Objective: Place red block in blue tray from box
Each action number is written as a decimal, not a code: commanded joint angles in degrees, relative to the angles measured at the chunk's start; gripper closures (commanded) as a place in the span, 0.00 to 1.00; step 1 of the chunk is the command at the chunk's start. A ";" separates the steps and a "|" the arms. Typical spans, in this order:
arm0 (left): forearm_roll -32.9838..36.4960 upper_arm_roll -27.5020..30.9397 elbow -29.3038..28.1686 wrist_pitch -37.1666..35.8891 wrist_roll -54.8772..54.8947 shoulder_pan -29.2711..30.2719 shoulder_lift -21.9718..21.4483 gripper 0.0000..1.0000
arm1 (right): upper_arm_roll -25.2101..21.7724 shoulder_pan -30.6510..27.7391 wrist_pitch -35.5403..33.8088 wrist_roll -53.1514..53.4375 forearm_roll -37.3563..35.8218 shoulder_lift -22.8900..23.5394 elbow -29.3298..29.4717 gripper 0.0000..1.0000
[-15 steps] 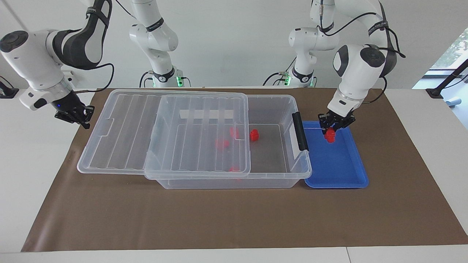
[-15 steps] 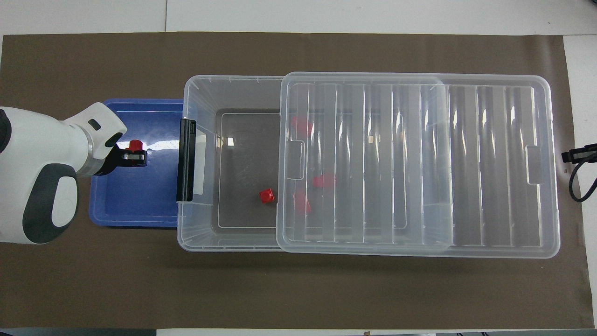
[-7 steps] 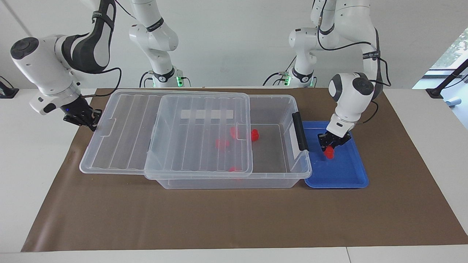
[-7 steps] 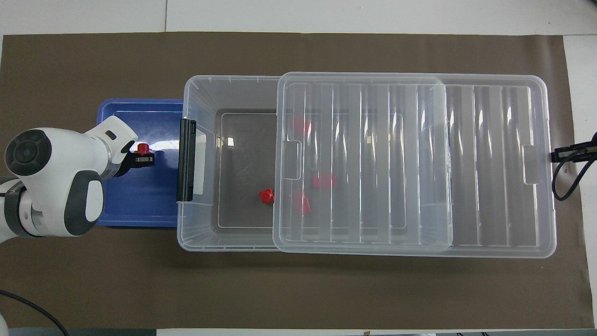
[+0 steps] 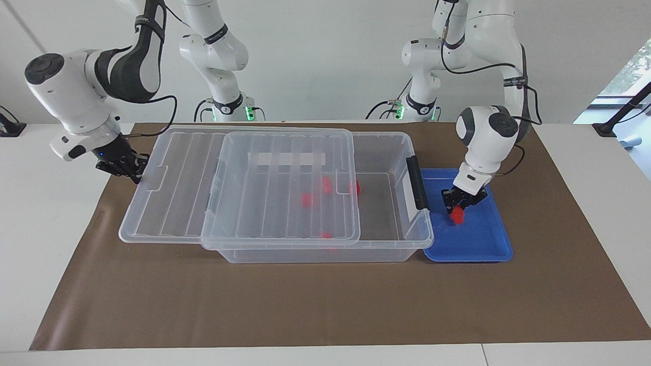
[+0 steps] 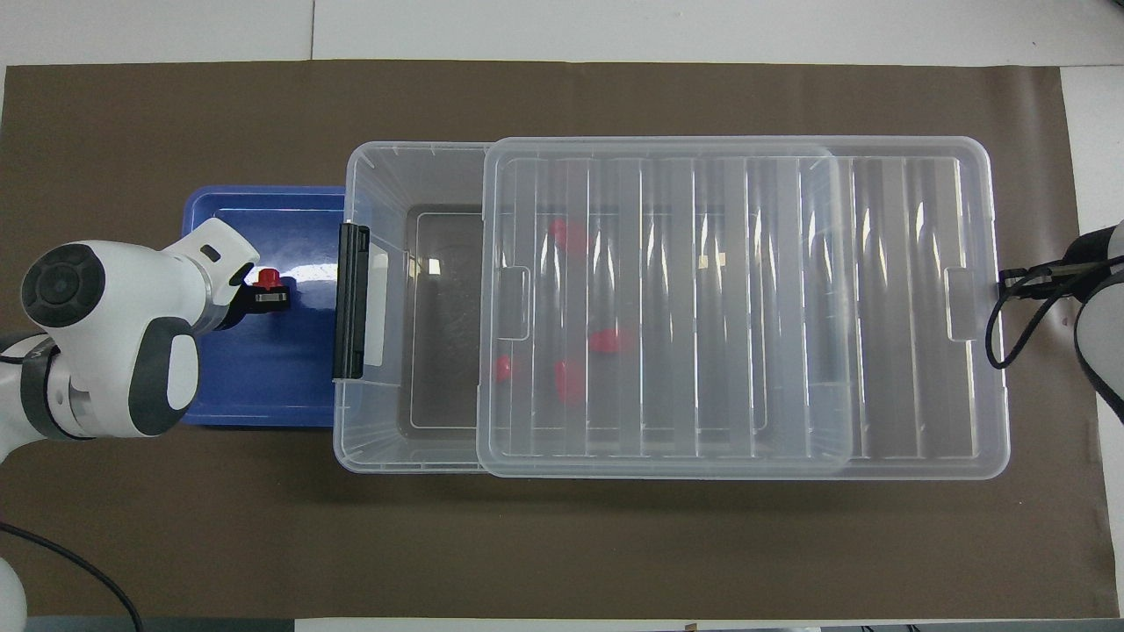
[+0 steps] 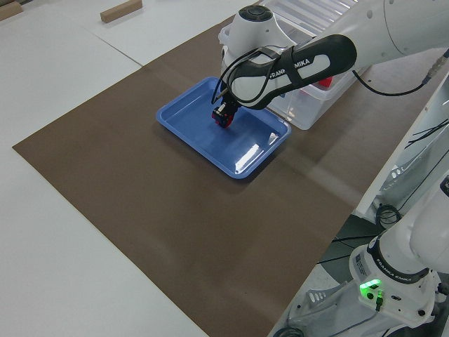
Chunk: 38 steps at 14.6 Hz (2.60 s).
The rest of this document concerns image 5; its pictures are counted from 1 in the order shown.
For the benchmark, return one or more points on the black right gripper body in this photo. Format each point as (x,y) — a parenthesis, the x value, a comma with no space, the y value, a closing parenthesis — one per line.
(117,157)

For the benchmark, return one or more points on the blue plastic tray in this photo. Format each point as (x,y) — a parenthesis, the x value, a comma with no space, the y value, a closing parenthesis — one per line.
(483,239)

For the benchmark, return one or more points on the clear plastic storage box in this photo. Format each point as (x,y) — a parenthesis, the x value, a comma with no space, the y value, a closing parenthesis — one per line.
(381,213)

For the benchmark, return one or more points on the black angled stand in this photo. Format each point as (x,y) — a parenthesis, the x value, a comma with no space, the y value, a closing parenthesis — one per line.
(623,109)

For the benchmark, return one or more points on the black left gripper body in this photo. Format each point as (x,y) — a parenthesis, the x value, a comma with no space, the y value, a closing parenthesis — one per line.
(465,195)

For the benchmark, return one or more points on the black box latch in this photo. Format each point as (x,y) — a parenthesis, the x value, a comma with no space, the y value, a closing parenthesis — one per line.
(417,183)

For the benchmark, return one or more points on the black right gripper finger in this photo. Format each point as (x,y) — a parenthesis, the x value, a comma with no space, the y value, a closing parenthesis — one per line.
(142,161)
(136,176)

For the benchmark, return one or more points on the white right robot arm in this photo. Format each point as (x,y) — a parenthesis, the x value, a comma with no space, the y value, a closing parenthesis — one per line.
(61,91)

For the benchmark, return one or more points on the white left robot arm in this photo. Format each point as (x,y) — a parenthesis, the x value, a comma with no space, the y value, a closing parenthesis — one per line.
(488,137)

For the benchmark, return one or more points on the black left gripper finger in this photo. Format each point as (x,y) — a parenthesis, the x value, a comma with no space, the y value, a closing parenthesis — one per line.
(471,206)
(448,206)

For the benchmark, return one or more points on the clear ribbed plastic lid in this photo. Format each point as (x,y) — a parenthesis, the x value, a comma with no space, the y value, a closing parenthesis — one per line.
(173,203)

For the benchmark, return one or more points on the brown table mat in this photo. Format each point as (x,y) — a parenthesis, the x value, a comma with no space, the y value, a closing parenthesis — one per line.
(152,295)

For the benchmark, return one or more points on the light blue background object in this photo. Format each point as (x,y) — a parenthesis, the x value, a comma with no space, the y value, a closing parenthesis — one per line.
(631,141)

